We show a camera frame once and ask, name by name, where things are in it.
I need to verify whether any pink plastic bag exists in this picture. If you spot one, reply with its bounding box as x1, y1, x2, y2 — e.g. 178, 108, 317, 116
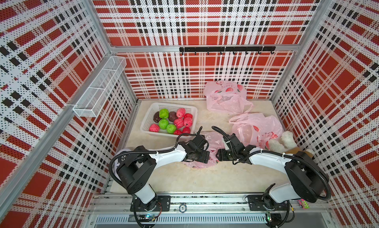
229, 113, 284, 149
203, 80, 254, 114
185, 131, 226, 169

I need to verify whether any pink red apple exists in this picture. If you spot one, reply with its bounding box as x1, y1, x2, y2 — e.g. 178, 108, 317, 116
174, 118, 184, 129
149, 124, 160, 133
183, 117, 193, 128
176, 108, 186, 118

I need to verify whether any green apple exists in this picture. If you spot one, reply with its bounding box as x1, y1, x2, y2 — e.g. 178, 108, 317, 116
159, 108, 169, 119
166, 124, 177, 134
158, 119, 169, 130

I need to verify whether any dark red apple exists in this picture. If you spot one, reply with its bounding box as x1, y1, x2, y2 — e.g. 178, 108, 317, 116
168, 111, 178, 122
153, 111, 161, 123

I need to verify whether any white plastic basket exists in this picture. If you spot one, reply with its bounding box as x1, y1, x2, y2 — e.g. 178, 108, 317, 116
140, 103, 198, 137

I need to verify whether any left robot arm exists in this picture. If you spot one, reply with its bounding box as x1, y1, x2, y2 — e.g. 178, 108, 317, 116
109, 133, 210, 211

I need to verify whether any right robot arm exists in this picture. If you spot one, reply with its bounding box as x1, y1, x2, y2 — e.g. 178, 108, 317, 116
216, 133, 332, 211

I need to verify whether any white plush teddy bear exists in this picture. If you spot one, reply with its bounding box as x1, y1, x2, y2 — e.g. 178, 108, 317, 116
268, 131, 314, 157

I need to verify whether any pink toy car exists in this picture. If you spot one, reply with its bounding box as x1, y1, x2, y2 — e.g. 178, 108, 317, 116
298, 199, 310, 209

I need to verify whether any black hook rail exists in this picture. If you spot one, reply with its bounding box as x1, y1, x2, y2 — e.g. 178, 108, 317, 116
179, 46, 276, 54

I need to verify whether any white wire wall shelf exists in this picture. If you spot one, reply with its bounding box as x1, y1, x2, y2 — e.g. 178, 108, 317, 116
73, 56, 126, 118

